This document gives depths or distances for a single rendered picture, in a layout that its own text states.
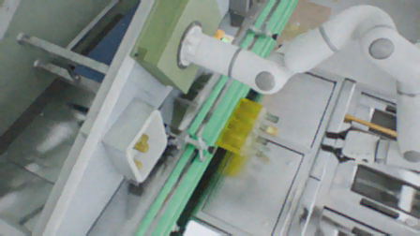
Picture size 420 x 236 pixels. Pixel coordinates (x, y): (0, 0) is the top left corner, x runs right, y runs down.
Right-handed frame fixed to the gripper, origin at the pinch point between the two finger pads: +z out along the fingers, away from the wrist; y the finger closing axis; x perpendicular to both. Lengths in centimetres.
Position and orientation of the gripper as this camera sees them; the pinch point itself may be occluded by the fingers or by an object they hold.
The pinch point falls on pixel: (328, 141)
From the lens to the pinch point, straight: 123.1
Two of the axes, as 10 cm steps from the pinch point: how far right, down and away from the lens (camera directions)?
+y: 4.5, -7.5, 4.9
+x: -3.2, -6.4, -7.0
